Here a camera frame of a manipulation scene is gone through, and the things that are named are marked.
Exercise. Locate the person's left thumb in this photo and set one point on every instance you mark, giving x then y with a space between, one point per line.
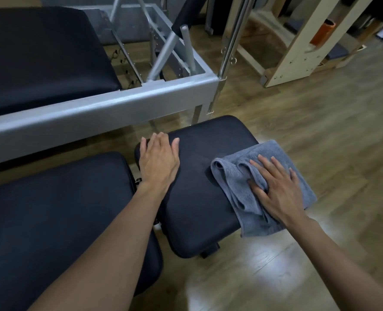
176 147

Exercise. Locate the large black padded box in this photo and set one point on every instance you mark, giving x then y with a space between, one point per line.
48 229

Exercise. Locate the person's right hand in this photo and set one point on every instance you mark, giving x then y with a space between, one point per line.
280 194

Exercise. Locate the grey metal foot bar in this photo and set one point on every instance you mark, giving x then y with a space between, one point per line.
165 51

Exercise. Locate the person's right middle finger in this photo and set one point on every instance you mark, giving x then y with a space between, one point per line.
269 165

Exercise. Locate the person's left forearm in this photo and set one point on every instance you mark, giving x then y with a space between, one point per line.
113 249

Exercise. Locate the person's right little finger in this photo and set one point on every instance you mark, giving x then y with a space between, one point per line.
294 178

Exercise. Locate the grey towel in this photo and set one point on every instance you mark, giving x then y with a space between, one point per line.
236 184

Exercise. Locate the light wooden frame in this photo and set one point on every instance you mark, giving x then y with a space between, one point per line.
295 58

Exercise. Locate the orange foam roller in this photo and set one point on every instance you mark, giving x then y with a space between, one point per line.
322 32

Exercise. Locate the black padded carriage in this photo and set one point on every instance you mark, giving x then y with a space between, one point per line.
39 58

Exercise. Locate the black padded bar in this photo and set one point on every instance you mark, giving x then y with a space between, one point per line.
186 12

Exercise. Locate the person's left little finger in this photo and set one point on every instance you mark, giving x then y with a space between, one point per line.
143 147

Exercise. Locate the person's left hand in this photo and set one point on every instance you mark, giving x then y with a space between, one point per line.
159 165

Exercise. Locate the dark grey cushion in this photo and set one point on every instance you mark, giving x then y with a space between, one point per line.
337 51

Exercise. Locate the grey metal reformer frame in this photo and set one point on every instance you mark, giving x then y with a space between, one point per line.
97 110

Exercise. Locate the person's right thumb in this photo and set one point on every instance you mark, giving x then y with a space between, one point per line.
258 187

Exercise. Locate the small black padded box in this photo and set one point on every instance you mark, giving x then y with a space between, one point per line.
198 178

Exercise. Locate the chrome metal pole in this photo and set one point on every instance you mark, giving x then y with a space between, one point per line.
235 32

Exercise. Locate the person's right forearm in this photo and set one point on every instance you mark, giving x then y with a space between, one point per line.
340 265

